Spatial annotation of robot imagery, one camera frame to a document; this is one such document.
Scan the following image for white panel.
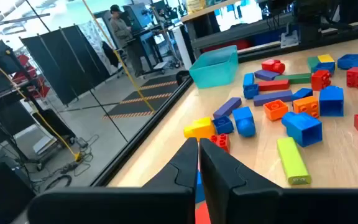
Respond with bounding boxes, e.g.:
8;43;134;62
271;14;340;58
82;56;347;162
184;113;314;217
171;24;195;71

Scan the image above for yellow hanging cable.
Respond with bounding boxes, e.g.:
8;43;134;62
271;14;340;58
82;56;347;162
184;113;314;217
81;0;157;113

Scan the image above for long green block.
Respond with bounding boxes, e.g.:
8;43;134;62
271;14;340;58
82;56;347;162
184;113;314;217
273;72;312;85

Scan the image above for long blue block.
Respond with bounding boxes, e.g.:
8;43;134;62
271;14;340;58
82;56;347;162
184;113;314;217
242;72;255;87

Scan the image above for teal plastic bin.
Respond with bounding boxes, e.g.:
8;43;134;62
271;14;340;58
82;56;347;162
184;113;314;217
188;45;239;90

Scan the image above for large yellow stud block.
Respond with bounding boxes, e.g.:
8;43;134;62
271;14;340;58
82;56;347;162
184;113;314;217
183;116;216;141

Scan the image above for person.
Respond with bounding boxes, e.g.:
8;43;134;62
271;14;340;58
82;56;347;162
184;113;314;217
108;4;145;77

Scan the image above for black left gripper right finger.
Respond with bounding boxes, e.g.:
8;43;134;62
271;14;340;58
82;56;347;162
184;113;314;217
199;138;358;224

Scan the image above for grey machine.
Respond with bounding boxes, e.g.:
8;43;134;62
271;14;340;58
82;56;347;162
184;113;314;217
121;2;155;32

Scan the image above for long lime block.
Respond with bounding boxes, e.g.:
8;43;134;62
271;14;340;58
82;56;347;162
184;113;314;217
276;136;312;186

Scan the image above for red cart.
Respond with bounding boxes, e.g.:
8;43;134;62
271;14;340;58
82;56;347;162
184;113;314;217
11;54;51;99

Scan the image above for white patterned curtain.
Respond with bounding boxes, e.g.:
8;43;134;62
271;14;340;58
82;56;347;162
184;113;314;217
78;19;117;75

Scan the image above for black hanging cable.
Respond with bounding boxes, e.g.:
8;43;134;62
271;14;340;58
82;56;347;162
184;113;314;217
24;0;129;143

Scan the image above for black standing desk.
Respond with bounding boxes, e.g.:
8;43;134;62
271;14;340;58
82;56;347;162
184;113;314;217
126;24;167;75

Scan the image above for black case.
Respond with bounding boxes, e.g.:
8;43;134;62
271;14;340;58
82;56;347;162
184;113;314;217
0;149;37;224

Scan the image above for black orange striped floor mat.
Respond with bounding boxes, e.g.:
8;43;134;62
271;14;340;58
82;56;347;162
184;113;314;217
103;73;183;121

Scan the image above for long yellow block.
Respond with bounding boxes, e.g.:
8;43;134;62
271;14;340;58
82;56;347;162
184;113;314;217
317;54;336;64

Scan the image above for black jacket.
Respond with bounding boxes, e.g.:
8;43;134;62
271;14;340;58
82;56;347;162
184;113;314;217
101;40;120;68

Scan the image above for black partition screen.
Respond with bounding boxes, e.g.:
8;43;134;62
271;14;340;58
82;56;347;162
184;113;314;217
19;24;111;106

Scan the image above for long purple block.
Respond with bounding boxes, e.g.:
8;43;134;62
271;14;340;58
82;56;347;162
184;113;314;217
212;96;243;119
254;69;280;82
252;90;294;107

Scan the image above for tangled black cables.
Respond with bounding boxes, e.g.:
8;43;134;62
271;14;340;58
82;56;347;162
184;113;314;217
31;133;101;192

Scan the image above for large blue stud block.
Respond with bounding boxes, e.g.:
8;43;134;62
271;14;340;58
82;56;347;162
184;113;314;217
318;85;345;118
196;170;205;205
231;106;257;138
280;111;324;148

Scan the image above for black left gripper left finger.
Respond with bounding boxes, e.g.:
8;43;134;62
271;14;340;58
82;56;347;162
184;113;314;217
26;137;198;224

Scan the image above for small orange stud block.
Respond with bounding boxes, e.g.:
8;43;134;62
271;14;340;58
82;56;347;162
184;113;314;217
263;99;290;122
292;95;320;119

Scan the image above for large red stud block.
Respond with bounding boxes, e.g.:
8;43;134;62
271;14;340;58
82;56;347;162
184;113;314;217
195;200;213;224
261;58;287;75

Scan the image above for long red block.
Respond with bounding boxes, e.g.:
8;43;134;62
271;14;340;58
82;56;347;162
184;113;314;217
257;78;291;92

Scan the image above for silver mounting bracket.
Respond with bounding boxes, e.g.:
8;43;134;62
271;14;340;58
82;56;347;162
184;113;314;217
280;23;300;49

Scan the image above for wooden top workbench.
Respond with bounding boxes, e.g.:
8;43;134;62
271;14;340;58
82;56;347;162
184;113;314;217
180;0;295;60

